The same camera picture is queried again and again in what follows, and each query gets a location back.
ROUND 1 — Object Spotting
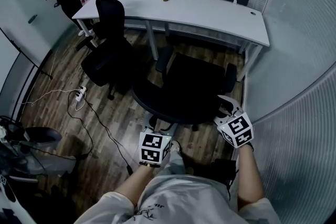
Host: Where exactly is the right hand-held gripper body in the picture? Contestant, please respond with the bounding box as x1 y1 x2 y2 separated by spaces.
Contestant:
216 104 255 150

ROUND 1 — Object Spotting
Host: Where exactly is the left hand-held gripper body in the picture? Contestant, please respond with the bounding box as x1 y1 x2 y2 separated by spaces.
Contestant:
138 112 180 168

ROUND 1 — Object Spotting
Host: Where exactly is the person's left forearm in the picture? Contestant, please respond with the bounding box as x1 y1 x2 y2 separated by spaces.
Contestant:
114 164 159 207

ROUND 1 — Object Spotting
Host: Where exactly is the person's right forearm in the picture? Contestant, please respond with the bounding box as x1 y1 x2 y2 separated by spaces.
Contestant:
236 143 266 206

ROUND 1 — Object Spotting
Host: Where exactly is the black office chair with headrest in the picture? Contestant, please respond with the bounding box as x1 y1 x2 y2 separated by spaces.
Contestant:
76 0 135 101

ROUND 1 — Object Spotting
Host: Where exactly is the person's grey trouser leg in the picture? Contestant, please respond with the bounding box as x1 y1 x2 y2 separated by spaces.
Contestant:
159 151 187 177

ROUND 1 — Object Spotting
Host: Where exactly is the black bag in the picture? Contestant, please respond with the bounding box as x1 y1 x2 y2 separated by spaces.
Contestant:
211 158 237 187

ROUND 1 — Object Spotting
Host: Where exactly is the person's white t-shirt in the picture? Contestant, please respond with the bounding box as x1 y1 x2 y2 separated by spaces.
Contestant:
75 174 282 224

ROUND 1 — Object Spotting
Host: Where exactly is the white table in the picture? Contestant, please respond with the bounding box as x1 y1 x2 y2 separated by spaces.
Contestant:
71 0 271 82

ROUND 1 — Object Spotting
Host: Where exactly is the white power strip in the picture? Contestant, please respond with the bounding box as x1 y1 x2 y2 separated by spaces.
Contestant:
74 86 88 102

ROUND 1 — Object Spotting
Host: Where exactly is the grey round bin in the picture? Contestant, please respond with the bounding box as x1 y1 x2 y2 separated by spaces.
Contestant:
24 126 77 174

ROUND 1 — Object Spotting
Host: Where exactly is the black tripod equipment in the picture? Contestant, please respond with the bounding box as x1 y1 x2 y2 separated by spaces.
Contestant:
0 114 43 202

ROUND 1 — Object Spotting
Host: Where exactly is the whiteboard on black stand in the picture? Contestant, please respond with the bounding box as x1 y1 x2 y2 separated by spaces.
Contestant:
0 26 54 80

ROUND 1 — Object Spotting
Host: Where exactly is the black cable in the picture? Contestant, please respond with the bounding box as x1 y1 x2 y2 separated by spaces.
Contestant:
67 90 133 176

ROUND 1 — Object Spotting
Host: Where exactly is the white cable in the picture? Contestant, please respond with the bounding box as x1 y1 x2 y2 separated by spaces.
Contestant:
23 88 79 108

